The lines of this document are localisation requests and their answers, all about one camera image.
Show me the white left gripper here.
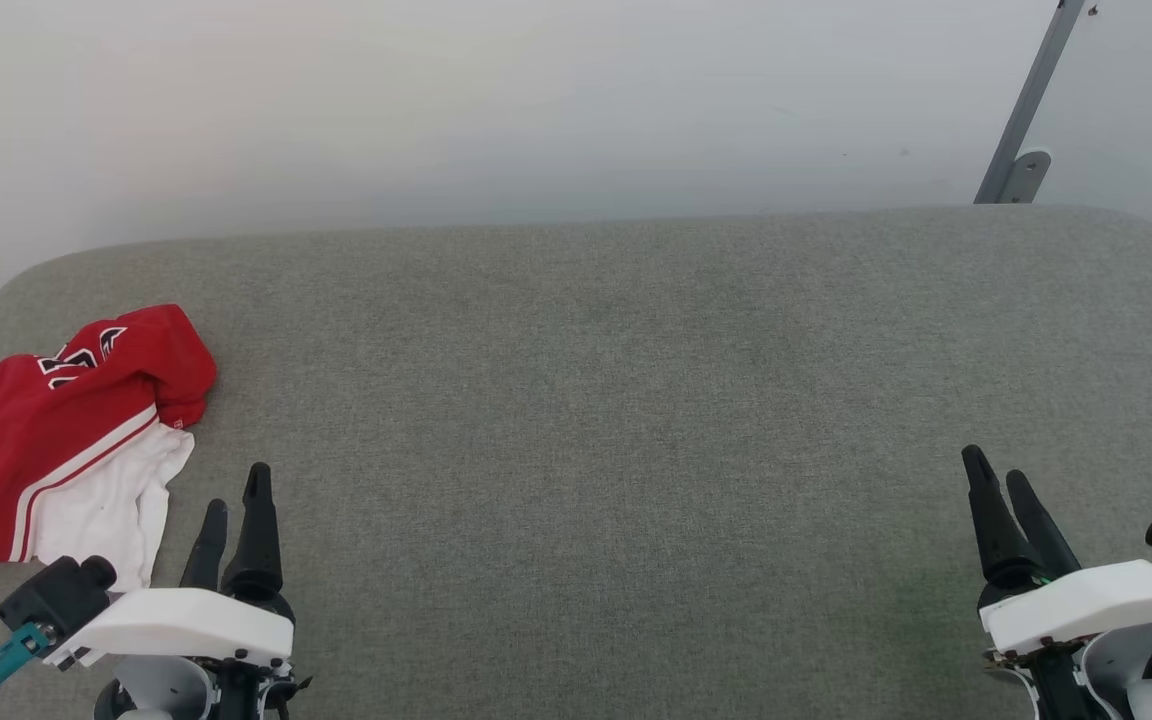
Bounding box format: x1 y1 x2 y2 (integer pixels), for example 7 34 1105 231
44 462 312 720

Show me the teal plug black camera cable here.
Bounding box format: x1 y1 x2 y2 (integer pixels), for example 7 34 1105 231
0 622 55 720

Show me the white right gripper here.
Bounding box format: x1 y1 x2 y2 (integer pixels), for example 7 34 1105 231
961 445 1152 720

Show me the grey metal rail with bracket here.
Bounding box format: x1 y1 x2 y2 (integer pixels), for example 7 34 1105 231
974 0 1087 206

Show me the red basketball jersey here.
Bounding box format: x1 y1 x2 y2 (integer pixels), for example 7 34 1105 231
0 303 219 593

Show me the grey fabric sofa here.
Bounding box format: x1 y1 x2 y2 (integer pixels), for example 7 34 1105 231
0 205 1152 720

